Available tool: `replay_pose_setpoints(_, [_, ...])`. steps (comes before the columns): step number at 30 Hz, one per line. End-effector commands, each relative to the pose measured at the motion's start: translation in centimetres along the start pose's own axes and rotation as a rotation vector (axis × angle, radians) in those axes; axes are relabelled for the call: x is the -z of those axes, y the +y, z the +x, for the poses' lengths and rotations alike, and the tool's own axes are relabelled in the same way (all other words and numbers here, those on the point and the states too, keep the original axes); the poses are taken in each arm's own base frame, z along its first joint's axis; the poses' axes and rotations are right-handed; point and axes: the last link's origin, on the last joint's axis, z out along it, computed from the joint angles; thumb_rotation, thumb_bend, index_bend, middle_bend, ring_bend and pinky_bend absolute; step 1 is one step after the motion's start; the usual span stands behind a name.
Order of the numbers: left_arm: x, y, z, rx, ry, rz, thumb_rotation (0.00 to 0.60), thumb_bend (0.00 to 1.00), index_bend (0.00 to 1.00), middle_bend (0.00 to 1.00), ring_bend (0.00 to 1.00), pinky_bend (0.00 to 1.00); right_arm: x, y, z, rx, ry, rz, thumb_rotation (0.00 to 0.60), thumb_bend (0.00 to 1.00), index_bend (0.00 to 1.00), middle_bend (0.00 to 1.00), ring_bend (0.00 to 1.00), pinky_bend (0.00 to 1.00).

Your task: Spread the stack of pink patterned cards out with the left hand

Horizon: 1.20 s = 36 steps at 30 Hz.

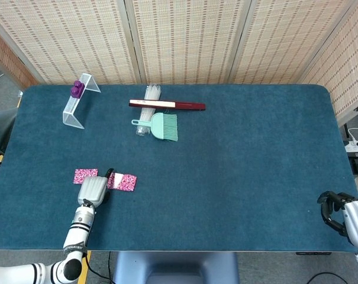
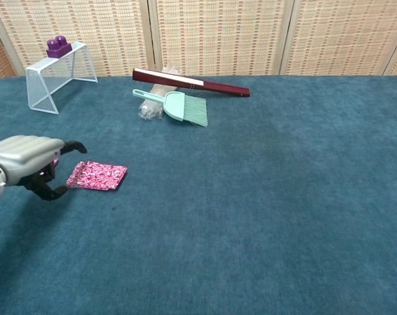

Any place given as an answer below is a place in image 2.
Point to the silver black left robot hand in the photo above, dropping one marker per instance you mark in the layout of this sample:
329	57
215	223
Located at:
24	154

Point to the pink patterned card deck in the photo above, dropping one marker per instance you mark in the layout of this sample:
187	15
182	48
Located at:
98	175

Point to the mint green hand brush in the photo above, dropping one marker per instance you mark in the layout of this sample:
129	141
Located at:
176	106

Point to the purple toy building block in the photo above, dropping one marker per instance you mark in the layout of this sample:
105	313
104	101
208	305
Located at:
57	49

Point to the clear plastic wrapped bundle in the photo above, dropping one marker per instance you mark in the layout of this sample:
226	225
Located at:
152	105

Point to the dark red folded fan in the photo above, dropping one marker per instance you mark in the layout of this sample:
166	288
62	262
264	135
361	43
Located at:
172	81

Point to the teal carpet table cover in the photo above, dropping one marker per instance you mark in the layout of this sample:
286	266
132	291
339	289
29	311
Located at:
218	197

